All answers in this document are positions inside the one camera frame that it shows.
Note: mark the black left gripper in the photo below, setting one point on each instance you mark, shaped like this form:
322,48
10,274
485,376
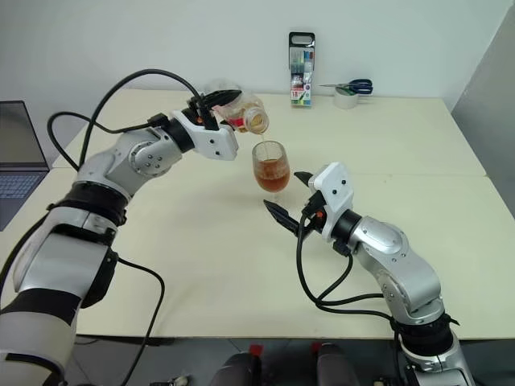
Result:
203,114

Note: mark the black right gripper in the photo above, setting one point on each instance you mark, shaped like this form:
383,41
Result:
313,219

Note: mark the clear bottle with brown drink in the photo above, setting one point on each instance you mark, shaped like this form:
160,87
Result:
251,108

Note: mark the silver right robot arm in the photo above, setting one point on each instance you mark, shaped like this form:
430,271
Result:
386,241

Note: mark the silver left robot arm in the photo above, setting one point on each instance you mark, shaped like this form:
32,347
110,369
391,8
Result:
120,161

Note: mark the clear wine glass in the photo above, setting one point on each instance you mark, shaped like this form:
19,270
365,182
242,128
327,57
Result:
273,177

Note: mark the marker pen pack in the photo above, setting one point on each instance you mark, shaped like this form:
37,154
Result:
301,68

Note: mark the white tape roll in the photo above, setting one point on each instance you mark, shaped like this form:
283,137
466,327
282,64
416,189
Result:
344,101

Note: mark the small red block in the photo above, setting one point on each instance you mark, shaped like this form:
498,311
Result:
316,347
256,350

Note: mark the dark rounded shape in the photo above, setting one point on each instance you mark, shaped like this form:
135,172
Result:
336,366
237,372

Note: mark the grey laptop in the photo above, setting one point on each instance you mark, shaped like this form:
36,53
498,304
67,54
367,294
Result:
20,136

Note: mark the grey partition panel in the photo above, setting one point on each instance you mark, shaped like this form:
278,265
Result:
491,120

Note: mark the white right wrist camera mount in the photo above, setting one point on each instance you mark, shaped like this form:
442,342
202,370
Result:
336,189

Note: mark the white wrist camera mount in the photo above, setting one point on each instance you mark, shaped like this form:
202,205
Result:
336,189
213,140

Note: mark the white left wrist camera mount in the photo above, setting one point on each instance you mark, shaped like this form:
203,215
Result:
213,140

